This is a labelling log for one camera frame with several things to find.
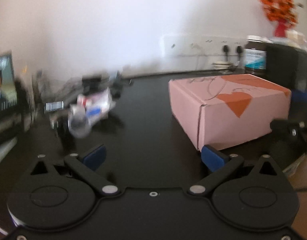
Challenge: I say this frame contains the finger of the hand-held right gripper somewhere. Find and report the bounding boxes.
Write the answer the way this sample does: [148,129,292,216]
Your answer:
[270,119,307,155]
[291,89,307,103]

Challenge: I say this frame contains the red vase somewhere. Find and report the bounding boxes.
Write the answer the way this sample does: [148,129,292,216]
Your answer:
[275,21,288,37]

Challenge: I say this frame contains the clear bag of toiletries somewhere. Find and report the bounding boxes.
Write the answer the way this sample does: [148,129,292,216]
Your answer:
[76,87,116,120]

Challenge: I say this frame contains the brown supplement bottle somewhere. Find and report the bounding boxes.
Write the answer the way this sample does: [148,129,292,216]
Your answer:
[244,35,267,77]

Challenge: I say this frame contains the black storage box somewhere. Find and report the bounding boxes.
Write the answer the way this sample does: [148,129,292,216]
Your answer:
[265,42,307,90]

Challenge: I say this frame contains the silver open laptop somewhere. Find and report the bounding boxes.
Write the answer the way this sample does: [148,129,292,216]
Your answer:
[0,51,36,140]

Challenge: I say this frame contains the white wall outlet panel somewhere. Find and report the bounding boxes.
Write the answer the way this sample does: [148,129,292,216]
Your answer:
[160,34,246,58]

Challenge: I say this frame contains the black tablet with silver edge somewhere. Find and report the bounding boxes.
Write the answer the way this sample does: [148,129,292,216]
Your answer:
[45,101,64,112]

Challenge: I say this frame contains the black power adapter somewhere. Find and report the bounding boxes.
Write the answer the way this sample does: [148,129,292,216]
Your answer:
[82,76,101,92]

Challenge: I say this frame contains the clear round cup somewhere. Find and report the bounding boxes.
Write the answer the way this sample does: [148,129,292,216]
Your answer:
[68,105,92,138]

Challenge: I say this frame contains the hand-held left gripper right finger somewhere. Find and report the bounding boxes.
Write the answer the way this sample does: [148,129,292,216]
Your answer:
[187,145,285,197]

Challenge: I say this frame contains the black desktop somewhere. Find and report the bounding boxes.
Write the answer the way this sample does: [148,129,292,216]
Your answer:
[0,70,307,188]

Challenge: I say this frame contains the pink cardboard box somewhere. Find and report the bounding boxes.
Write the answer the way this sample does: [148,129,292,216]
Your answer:
[168,74,292,152]

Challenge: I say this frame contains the orange artificial flowers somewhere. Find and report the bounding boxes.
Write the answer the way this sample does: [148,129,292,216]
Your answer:
[255,0,304,27]

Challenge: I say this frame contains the clear cotton swab box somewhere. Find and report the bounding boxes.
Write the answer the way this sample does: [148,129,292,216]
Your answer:
[286,29,306,40]

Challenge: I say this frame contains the black wall plug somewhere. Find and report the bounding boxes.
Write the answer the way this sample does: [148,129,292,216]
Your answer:
[236,45,244,68]
[222,44,231,63]

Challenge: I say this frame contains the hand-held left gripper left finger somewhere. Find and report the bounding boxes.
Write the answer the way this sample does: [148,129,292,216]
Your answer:
[23,144,120,197]

